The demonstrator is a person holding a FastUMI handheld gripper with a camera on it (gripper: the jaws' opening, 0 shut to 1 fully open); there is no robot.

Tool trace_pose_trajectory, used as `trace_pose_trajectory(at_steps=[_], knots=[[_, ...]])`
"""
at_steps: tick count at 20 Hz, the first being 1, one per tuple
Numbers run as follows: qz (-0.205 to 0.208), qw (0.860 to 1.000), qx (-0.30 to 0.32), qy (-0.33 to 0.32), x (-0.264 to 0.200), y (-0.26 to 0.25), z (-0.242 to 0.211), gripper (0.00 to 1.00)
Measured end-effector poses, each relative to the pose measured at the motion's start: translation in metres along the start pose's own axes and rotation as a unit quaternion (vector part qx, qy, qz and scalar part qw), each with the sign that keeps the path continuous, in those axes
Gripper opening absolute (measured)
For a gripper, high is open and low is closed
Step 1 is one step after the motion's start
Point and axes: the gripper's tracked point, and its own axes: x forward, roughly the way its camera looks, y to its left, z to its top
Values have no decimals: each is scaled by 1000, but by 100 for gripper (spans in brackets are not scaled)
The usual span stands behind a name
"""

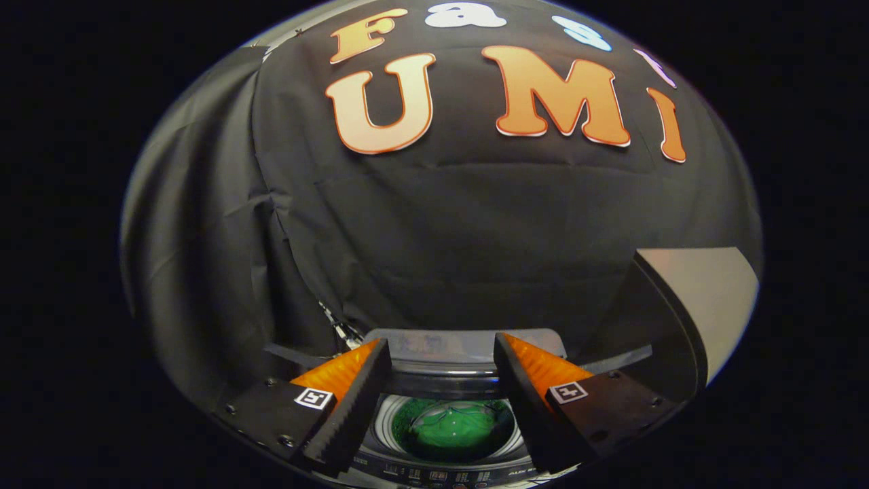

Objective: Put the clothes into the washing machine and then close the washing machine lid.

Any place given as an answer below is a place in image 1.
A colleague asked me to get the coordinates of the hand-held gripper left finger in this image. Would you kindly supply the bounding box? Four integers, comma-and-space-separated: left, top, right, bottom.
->
210, 338, 393, 477

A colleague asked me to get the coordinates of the striped cable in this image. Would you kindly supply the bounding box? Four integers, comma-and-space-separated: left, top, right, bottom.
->
318, 302, 364, 350

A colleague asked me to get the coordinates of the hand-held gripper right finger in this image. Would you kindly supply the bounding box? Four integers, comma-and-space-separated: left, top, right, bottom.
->
493, 332, 681, 475

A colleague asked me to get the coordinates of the green polo shirt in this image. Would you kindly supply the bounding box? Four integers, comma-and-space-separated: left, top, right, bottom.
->
406, 401, 501, 463

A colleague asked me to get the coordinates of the grey washing machine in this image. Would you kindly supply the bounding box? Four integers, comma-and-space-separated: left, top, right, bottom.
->
338, 367, 586, 489

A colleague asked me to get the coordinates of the grey cabinet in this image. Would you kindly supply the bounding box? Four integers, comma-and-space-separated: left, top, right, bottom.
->
628, 247, 760, 403

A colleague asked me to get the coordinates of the black backdrop cloth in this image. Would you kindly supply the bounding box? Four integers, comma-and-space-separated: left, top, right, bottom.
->
121, 0, 762, 408

